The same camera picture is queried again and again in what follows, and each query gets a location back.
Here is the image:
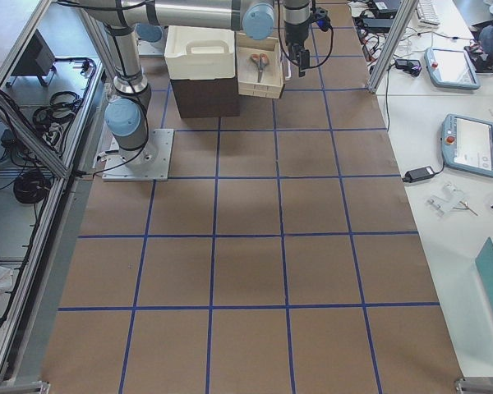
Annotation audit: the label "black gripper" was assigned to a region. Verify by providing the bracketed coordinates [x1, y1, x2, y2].
[284, 24, 310, 77]

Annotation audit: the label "grey orange scissors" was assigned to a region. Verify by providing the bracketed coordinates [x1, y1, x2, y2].
[250, 53, 270, 83]

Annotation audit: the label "wooden drawer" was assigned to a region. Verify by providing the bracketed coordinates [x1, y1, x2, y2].
[236, 33, 285, 99]

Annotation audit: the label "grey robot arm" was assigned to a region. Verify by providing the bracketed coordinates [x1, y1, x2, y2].
[59, 1, 318, 112]

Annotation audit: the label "white plastic tray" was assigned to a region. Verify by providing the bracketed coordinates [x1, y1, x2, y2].
[164, 25, 236, 80]

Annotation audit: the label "white keyboard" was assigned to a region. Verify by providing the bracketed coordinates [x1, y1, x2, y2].
[416, 0, 440, 27]

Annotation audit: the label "far teach pendant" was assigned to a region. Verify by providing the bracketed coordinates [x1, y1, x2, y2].
[424, 48, 481, 90]

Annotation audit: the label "teach pendant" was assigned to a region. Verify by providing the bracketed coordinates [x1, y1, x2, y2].
[441, 114, 493, 178]
[424, 48, 481, 90]

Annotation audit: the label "black power brick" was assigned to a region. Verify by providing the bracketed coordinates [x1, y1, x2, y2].
[402, 166, 435, 183]

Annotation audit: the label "near teach pendant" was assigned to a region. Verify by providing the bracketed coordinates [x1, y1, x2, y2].
[441, 114, 493, 178]

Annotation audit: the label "black monitor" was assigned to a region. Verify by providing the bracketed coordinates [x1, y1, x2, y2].
[6, 30, 56, 88]

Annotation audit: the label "white drawer handle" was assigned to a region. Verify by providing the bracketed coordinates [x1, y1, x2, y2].
[281, 54, 292, 81]

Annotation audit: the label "aluminium frame post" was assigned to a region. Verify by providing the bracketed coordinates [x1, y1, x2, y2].
[367, 0, 417, 94]

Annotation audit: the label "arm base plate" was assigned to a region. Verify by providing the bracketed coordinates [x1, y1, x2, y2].
[101, 129, 174, 181]

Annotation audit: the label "coiled black cables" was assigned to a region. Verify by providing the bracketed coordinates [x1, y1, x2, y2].
[32, 90, 83, 132]

